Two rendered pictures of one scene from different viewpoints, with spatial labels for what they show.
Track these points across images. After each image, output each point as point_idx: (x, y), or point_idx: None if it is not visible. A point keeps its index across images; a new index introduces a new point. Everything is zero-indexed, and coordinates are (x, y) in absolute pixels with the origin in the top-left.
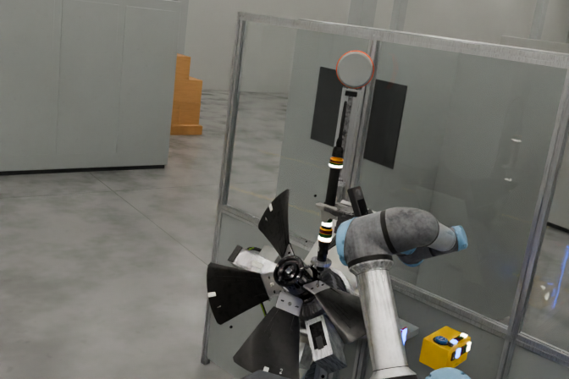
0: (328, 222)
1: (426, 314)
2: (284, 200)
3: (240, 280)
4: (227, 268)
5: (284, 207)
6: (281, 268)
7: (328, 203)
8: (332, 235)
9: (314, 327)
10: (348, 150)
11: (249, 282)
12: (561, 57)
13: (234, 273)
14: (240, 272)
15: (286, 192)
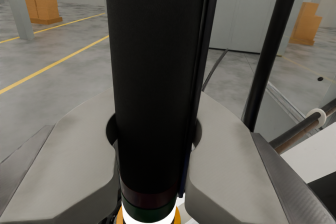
0: (128, 213)
1: None
2: (212, 69)
3: (117, 168)
4: (116, 143)
5: (205, 82)
6: (119, 202)
7: (115, 109)
8: (316, 159)
9: None
10: None
11: (119, 177)
12: None
13: (116, 154)
14: (118, 158)
15: (222, 54)
